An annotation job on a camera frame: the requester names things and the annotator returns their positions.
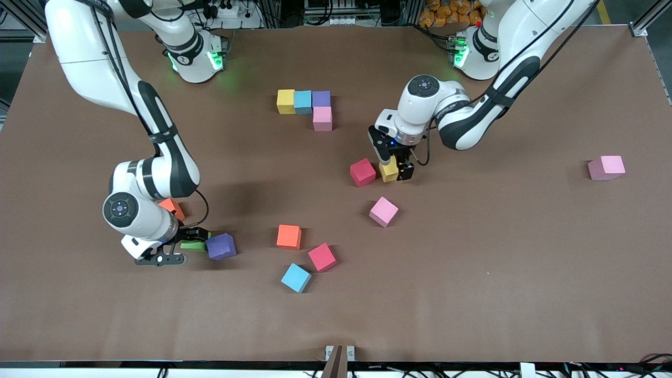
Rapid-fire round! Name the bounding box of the green foam cube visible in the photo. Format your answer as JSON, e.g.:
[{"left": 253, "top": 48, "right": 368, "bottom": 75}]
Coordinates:
[{"left": 180, "top": 231, "right": 212, "bottom": 253}]

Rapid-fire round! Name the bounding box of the red foam cube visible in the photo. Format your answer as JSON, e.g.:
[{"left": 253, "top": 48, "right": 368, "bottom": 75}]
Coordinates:
[
  {"left": 308, "top": 243, "right": 338, "bottom": 273},
  {"left": 350, "top": 158, "right": 377, "bottom": 188}
]

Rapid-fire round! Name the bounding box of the orange foam cube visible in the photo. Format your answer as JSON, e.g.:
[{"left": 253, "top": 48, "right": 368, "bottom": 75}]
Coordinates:
[
  {"left": 276, "top": 224, "right": 302, "bottom": 250},
  {"left": 157, "top": 198, "right": 185, "bottom": 222}
]

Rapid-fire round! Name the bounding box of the white power strip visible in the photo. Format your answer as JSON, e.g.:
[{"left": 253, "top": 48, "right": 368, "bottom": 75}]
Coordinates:
[{"left": 204, "top": 2, "right": 241, "bottom": 19}]

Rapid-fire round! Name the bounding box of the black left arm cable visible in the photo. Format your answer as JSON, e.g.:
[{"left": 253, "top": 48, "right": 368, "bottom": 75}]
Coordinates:
[{"left": 415, "top": 129, "right": 432, "bottom": 166}]

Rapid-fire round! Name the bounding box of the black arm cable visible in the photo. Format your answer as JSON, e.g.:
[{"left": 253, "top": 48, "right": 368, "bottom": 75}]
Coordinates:
[
  {"left": 415, "top": 129, "right": 432, "bottom": 166},
  {"left": 181, "top": 190, "right": 209, "bottom": 229}
]

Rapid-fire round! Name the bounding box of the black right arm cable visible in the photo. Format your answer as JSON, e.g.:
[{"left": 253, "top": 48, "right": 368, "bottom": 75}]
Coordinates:
[{"left": 181, "top": 190, "right": 209, "bottom": 229}]

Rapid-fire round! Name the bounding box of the silver metal bracket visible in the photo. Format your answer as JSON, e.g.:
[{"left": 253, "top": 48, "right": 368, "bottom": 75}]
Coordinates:
[{"left": 325, "top": 345, "right": 356, "bottom": 363}]

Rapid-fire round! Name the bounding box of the brown camera post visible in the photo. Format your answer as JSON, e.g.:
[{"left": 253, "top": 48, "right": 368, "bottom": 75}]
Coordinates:
[{"left": 320, "top": 345, "right": 345, "bottom": 378}]

